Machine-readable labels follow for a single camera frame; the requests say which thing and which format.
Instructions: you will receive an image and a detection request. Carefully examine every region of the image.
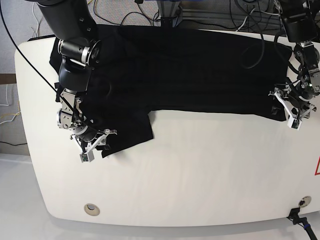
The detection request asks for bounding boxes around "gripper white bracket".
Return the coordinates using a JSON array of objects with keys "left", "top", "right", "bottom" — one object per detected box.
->
[
  {"left": 70, "top": 128, "right": 118, "bottom": 163},
  {"left": 268, "top": 84, "right": 317, "bottom": 130}
]

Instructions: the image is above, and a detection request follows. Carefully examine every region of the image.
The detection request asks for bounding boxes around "black T-shirt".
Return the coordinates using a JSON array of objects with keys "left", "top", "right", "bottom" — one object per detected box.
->
[{"left": 48, "top": 24, "right": 292, "bottom": 159}]

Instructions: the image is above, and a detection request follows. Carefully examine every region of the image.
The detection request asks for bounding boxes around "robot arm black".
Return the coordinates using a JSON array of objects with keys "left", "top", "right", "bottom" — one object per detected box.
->
[
  {"left": 270, "top": 0, "right": 320, "bottom": 130},
  {"left": 36, "top": 0, "right": 116, "bottom": 163}
]

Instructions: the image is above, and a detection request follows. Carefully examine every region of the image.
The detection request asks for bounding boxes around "silver table grommet left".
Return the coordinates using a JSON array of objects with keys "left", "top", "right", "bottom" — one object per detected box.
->
[{"left": 84, "top": 203, "right": 100, "bottom": 217}]

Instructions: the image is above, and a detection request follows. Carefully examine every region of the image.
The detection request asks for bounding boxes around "silver table grommet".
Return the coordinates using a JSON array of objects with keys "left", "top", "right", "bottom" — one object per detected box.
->
[
  {"left": 298, "top": 196, "right": 312, "bottom": 208},
  {"left": 84, "top": 203, "right": 100, "bottom": 217}
]

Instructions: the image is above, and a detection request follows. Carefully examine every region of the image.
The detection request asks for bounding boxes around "silver table grommet right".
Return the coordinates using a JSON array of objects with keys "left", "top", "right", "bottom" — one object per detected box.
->
[{"left": 298, "top": 196, "right": 312, "bottom": 208}]

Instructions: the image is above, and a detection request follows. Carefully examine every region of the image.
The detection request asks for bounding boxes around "black clamp with cable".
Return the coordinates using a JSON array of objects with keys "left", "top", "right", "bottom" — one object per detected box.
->
[{"left": 287, "top": 207, "right": 318, "bottom": 240}]

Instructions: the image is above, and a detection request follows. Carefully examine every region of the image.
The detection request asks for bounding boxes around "white floor cable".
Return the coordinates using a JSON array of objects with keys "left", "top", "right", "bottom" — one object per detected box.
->
[{"left": 0, "top": 84, "right": 10, "bottom": 107}]

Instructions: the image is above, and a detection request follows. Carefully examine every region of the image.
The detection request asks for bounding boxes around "aluminium frame post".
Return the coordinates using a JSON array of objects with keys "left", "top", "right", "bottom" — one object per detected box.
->
[{"left": 156, "top": 0, "right": 181, "bottom": 28}]

